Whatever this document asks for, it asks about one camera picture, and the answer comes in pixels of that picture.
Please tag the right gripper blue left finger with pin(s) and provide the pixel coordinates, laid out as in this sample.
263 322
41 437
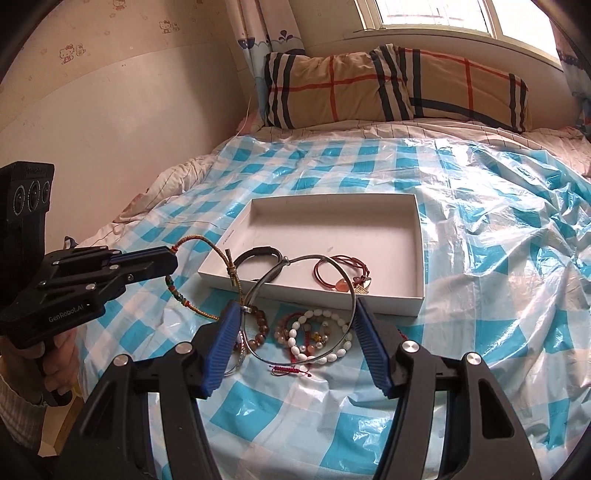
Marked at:
216 345

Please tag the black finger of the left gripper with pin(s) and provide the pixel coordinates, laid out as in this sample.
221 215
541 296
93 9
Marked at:
144 264

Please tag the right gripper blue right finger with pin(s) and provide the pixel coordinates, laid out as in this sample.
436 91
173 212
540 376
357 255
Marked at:
375 353

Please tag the grey knit sleeve forearm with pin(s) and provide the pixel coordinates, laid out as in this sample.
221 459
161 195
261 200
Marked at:
23 420

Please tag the person's left hand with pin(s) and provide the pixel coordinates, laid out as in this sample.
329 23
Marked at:
33 374

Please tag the white cardboard box tray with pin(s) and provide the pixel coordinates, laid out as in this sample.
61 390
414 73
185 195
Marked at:
381 229

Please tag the blue checked plastic sheet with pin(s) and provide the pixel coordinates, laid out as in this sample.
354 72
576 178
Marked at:
495 243

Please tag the left plaid pillow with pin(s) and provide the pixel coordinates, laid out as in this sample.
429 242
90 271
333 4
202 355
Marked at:
307 91

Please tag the plaid pillow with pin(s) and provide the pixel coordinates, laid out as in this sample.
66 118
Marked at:
307 91
439 85

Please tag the right plaid pillow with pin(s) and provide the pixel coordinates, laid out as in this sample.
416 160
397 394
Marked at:
439 85

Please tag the left patterned curtain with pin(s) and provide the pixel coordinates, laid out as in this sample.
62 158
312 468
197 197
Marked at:
261 27

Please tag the patterned curtain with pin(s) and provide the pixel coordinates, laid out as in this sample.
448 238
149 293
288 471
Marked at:
577 79
261 27

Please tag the right patterned curtain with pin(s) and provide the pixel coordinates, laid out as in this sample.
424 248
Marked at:
577 79

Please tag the window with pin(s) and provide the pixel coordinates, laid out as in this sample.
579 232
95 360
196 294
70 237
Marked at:
503 32

